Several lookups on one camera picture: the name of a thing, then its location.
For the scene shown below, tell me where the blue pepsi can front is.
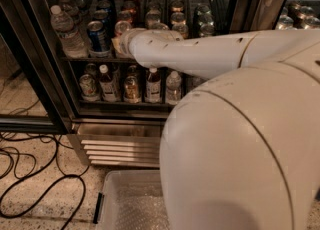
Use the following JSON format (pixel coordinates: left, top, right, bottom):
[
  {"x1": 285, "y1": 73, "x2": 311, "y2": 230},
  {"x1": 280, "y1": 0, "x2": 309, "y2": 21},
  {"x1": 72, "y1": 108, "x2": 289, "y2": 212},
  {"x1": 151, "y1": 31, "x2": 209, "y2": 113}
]
[{"x1": 87, "y1": 20, "x2": 111, "y2": 57}]

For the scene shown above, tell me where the clear water bottle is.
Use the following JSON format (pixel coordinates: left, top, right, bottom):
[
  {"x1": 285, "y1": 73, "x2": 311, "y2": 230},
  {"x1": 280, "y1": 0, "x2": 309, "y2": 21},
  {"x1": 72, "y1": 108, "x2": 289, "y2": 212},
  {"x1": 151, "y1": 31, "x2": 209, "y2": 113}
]
[{"x1": 50, "y1": 5, "x2": 88, "y2": 59}]

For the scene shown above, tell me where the clear plastic storage bin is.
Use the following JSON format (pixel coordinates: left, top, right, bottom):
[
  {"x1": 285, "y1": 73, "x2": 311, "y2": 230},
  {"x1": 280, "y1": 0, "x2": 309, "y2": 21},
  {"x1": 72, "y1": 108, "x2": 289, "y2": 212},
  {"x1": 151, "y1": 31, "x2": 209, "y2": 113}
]
[{"x1": 93, "y1": 170, "x2": 170, "y2": 230}]

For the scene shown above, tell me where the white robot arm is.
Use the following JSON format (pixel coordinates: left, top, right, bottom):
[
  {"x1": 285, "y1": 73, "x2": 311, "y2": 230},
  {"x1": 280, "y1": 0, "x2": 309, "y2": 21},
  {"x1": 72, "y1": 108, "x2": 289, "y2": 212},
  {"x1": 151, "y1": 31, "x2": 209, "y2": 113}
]
[{"x1": 119, "y1": 28, "x2": 320, "y2": 230}]

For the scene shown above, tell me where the brown tea bottle left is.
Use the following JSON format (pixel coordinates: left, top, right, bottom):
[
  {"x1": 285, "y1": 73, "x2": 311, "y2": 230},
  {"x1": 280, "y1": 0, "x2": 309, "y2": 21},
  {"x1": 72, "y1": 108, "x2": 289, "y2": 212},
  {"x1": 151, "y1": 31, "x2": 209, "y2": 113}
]
[{"x1": 99, "y1": 64, "x2": 120, "y2": 102}]

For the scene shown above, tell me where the green can bottom left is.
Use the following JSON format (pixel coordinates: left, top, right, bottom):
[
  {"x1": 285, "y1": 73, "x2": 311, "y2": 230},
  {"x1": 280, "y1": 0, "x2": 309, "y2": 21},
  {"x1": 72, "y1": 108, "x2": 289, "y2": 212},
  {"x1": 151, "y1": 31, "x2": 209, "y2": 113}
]
[{"x1": 79, "y1": 74, "x2": 100, "y2": 101}]

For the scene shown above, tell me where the brown tea bottle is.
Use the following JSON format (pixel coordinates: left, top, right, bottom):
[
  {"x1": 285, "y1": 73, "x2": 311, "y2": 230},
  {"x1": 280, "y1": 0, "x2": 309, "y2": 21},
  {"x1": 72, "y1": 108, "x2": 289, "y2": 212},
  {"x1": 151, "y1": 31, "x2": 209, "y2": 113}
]
[
  {"x1": 145, "y1": 67, "x2": 161, "y2": 103},
  {"x1": 99, "y1": 64, "x2": 120, "y2": 102}
]

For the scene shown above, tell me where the gold can bottom shelf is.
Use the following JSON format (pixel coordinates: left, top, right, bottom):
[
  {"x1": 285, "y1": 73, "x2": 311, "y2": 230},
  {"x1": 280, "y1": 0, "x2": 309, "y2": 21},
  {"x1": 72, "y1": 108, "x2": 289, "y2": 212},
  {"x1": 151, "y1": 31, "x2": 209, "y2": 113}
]
[{"x1": 124, "y1": 76, "x2": 141, "y2": 103}]

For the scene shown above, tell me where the black floor cable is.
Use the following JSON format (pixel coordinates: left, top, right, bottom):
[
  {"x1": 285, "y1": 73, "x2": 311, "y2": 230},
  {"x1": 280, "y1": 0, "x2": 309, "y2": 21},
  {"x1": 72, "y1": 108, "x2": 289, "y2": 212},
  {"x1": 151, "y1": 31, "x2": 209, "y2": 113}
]
[{"x1": 0, "y1": 131, "x2": 91, "y2": 230}]

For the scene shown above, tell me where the white green soda can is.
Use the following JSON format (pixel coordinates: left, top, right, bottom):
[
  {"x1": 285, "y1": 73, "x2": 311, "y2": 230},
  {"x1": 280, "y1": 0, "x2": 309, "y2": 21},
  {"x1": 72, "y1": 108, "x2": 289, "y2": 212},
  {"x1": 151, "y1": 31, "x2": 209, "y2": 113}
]
[{"x1": 149, "y1": 22, "x2": 170, "y2": 30}]

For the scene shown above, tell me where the small water bottle left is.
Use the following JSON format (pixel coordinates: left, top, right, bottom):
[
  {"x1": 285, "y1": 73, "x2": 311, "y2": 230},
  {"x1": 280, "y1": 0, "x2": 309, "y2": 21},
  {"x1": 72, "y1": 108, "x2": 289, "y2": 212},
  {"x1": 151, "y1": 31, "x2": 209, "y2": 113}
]
[{"x1": 165, "y1": 71, "x2": 182, "y2": 105}]

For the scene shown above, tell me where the bubble wrap sheet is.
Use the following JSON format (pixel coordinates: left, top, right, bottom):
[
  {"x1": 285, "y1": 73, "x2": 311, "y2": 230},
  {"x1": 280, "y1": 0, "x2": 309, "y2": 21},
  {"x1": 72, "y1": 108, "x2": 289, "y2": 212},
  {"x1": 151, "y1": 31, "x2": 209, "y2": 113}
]
[{"x1": 115, "y1": 184, "x2": 170, "y2": 230}]

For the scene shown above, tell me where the open fridge glass door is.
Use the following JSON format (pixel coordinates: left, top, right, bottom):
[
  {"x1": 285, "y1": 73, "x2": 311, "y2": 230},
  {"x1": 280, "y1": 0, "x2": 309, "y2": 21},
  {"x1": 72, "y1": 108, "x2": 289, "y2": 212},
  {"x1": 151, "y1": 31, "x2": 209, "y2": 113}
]
[{"x1": 0, "y1": 3, "x2": 71, "y2": 134}]

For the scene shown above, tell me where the gold orange soda can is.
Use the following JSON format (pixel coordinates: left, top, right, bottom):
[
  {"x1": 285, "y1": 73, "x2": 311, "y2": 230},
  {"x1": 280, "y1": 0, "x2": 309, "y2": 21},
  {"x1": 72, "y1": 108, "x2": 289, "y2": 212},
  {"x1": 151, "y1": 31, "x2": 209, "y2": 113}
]
[{"x1": 172, "y1": 23, "x2": 189, "y2": 39}]

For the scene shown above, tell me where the red coke can front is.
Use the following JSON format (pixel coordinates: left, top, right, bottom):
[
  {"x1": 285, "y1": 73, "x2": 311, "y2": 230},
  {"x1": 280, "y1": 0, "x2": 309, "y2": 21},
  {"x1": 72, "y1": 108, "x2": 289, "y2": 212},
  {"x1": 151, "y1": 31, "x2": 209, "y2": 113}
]
[{"x1": 114, "y1": 21, "x2": 132, "y2": 37}]

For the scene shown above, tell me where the green silver soda can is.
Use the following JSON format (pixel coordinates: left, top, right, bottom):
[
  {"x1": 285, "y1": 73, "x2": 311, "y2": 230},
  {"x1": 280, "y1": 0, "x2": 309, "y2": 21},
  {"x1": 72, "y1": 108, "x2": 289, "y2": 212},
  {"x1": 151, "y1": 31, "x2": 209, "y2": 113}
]
[{"x1": 198, "y1": 24, "x2": 215, "y2": 38}]

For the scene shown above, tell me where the stainless steel fridge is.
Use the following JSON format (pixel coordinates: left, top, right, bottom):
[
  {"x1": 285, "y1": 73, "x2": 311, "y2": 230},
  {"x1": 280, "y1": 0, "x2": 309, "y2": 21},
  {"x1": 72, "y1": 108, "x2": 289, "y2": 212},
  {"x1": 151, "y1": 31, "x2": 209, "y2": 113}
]
[{"x1": 0, "y1": 0, "x2": 320, "y2": 170}]

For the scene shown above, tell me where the brown tea bottle middle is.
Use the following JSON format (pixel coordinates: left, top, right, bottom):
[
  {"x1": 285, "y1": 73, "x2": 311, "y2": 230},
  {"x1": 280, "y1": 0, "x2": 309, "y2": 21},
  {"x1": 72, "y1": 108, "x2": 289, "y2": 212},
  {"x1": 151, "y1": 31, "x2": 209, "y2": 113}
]
[{"x1": 145, "y1": 67, "x2": 161, "y2": 103}]

